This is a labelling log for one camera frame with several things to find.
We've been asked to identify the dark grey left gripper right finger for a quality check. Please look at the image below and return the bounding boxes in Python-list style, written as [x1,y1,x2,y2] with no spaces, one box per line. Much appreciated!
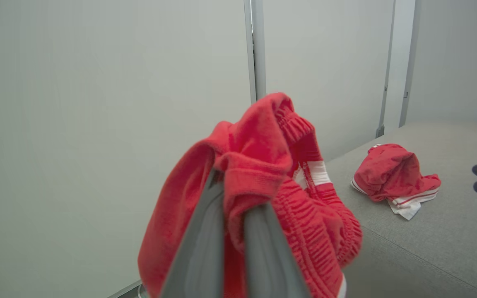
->
[243,203,312,298]

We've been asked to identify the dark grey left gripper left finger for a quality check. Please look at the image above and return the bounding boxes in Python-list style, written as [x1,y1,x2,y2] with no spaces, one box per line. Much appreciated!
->
[160,168,226,298]

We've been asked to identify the red jersey with white trim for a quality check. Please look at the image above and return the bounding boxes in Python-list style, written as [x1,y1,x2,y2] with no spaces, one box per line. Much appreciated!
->
[350,143,442,221]

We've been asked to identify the red shorts with white stripes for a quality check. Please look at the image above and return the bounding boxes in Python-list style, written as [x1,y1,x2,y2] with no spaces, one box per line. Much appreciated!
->
[137,92,364,298]

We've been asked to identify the grey fabric sofa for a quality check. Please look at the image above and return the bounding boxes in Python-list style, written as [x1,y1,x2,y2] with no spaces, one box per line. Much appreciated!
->
[325,121,477,298]

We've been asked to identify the narrow grey partition panel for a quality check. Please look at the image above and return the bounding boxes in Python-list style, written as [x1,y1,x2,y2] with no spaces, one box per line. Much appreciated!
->
[399,0,477,128]

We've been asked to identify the large grey partition panel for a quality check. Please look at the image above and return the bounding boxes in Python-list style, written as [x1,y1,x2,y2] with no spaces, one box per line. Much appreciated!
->
[0,0,258,298]

